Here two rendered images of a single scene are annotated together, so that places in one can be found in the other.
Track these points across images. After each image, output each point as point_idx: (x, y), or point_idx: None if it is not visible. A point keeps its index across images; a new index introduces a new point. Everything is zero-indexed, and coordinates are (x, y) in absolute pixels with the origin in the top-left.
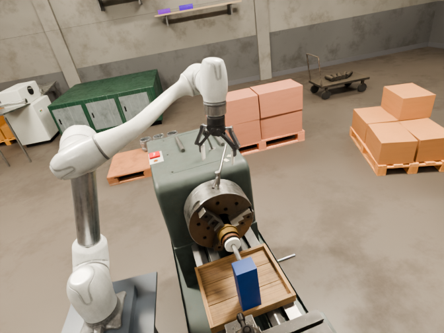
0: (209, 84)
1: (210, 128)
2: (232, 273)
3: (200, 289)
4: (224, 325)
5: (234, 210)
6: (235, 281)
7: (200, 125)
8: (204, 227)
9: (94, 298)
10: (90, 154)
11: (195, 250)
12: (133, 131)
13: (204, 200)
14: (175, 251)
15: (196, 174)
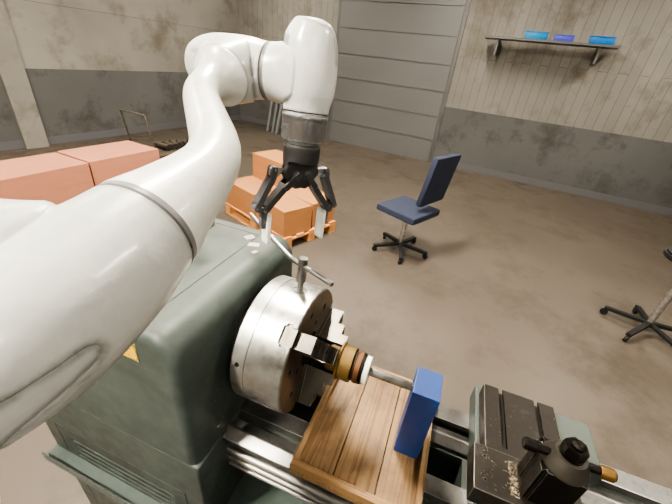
0: (324, 72)
1: (293, 172)
2: (346, 422)
3: (339, 485)
4: (475, 486)
5: (321, 319)
6: (411, 419)
7: (274, 168)
8: (294, 374)
9: None
10: (166, 260)
11: (245, 438)
12: (236, 168)
13: (302, 318)
14: (199, 471)
15: (230, 283)
